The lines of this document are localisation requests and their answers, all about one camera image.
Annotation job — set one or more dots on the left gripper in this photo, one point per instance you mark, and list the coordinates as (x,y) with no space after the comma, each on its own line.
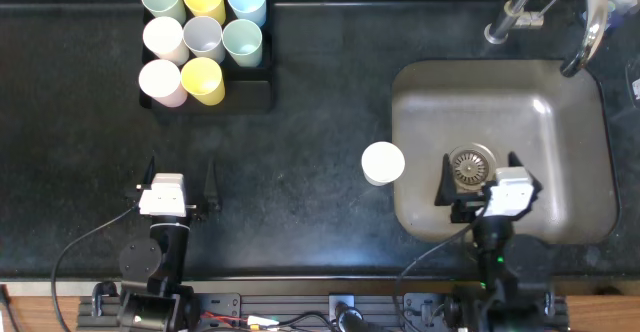
(196,212)

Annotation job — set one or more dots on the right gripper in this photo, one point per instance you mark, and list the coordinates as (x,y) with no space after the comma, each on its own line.
(465,212)

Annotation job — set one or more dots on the pink cup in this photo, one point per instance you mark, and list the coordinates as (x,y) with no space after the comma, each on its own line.
(160,78)

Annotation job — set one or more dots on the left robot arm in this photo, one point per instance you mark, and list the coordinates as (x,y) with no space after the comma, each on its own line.
(170,247)

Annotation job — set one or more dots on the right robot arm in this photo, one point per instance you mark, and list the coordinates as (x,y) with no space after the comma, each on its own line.
(492,252)

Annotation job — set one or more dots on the steel sink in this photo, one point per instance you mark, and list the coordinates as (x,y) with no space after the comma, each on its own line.
(550,122)

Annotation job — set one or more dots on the white cup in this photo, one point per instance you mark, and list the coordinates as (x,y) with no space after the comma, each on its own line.
(382,162)
(162,37)

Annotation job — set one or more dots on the black tray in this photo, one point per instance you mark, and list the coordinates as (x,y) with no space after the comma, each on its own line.
(250,97)

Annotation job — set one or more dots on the grey cup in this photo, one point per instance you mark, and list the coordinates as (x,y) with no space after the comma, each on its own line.
(202,34)

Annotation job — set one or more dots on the steel tap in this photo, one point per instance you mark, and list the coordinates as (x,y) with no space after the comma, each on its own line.
(595,27)

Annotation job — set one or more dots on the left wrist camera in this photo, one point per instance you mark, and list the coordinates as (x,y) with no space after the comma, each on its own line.
(162,197)

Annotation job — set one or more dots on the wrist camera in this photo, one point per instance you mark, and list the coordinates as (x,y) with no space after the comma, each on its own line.
(510,192)
(162,197)

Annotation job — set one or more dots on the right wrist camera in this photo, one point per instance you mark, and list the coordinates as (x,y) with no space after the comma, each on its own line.
(510,192)

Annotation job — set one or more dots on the mounting rail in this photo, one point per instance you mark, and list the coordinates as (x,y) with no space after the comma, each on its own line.
(290,307)

